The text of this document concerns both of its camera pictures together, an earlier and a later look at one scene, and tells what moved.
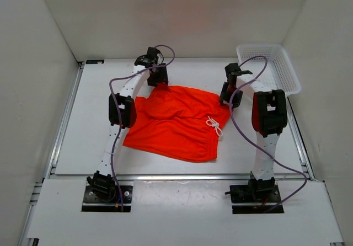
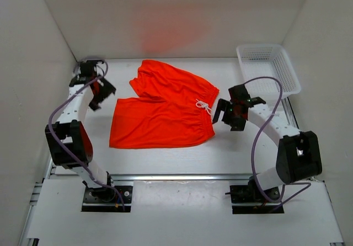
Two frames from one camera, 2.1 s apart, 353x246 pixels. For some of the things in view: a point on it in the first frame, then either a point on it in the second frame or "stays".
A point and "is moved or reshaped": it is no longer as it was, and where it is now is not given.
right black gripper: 224,94 → 224,105
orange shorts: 178,121 is moved or reshaped
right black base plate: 246,199 stays
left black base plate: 91,203 stays
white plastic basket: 268,65 stays
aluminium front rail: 85,176 stays
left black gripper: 162,78 → 107,89
